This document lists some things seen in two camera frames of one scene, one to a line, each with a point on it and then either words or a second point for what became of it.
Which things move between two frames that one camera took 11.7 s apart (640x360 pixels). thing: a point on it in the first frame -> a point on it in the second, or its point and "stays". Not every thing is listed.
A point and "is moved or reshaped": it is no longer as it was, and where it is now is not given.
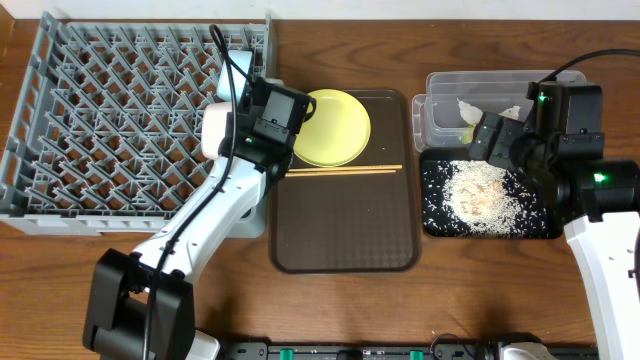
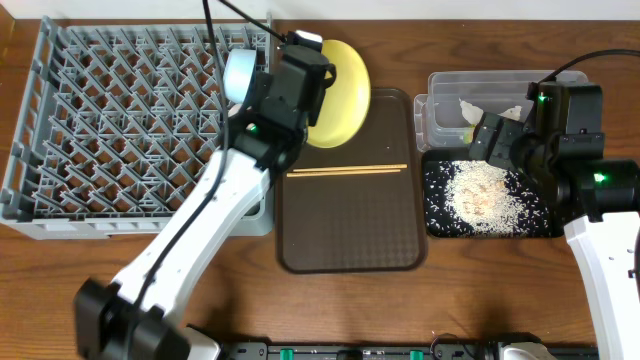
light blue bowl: [243, 59] stays
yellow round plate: [336, 134] is moved or reshaped
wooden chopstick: [373, 167] stays
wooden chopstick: [337, 173] stays
